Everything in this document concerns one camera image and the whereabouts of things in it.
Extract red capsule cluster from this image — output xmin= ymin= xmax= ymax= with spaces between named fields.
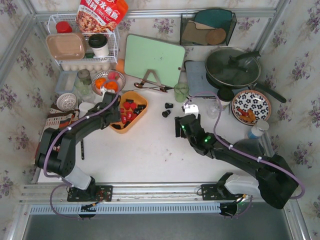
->
xmin=123 ymin=101 xmax=131 ymax=111

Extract orange storage basket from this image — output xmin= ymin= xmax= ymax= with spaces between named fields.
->
xmin=110 ymin=91 xmax=148 ymax=134

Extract black capsule numbered four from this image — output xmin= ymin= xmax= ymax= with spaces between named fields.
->
xmin=137 ymin=104 xmax=147 ymax=111

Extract black capsule top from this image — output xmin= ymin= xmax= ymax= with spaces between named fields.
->
xmin=164 ymin=102 xmax=174 ymax=109

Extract black handled fork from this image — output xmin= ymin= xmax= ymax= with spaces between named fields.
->
xmin=80 ymin=139 xmax=85 ymax=160

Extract grey blue cloth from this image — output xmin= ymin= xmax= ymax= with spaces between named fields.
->
xmin=235 ymin=138 xmax=265 ymax=157

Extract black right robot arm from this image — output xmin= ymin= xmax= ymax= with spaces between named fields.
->
xmin=174 ymin=114 xmax=299 ymax=209

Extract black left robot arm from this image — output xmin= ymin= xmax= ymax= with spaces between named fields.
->
xmin=35 ymin=92 xmax=121 ymax=201

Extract coffee cup black lid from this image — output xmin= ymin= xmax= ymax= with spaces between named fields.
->
xmin=217 ymin=87 xmax=235 ymax=111

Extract clear storage box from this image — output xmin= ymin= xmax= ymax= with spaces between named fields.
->
xmin=55 ymin=71 xmax=77 ymax=95

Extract orange right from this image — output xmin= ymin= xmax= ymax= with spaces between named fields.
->
xmin=104 ymin=81 xmax=119 ymax=93

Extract orange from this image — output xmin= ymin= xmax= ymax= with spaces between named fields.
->
xmin=104 ymin=81 xmax=119 ymax=93
xmin=95 ymin=77 xmax=107 ymax=90

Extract clear plastic cup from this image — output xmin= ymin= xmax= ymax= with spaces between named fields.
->
xmin=206 ymin=101 xmax=220 ymax=119

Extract fruit bowl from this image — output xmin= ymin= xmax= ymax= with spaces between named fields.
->
xmin=91 ymin=70 xmax=126 ymax=96

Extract orange left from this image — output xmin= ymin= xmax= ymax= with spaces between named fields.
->
xmin=95 ymin=77 xmax=107 ymax=90

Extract green glass cup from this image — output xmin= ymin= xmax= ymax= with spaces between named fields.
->
xmin=174 ymin=82 xmax=189 ymax=103

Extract peach in bowl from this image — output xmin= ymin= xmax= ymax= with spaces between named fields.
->
xmin=107 ymin=71 xmax=120 ymax=81

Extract copper spoon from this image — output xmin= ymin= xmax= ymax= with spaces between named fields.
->
xmin=134 ymin=82 xmax=172 ymax=93

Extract grey glass jar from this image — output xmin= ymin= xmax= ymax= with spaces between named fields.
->
xmin=74 ymin=69 xmax=92 ymax=97

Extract grey induction cooker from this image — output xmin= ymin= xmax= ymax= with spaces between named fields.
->
xmin=184 ymin=60 xmax=218 ymax=98

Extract orange sponge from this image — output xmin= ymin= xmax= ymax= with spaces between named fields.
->
xmin=115 ymin=59 xmax=125 ymax=74

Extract egg tray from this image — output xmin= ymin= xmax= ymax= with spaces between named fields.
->
xmin=61 ymin=62 xmax=112 ymax=73

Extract striped cloth mat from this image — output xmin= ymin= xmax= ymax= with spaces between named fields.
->
xmin=35 ymin=103 xmax=80 ymax=157

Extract fried food pieces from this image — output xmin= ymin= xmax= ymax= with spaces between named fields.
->
xmin=237 ymin=108 xmax=257 ymax=123

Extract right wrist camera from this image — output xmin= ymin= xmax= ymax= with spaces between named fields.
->
xmin=182 ymin=103 xmax=199 ymax=117

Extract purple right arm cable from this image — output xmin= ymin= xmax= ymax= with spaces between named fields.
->
xmin=183 ymin=91 xmax=306 ymax=218

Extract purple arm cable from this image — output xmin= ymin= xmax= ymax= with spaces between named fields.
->
xmin=183 ymin=91 xmax=306 ymax=218
xmin=43 ymin=79 xmax=121 ymax=220

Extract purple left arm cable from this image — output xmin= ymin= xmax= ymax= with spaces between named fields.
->
xmin=43 ymin=79 xmax=121 ymax=220

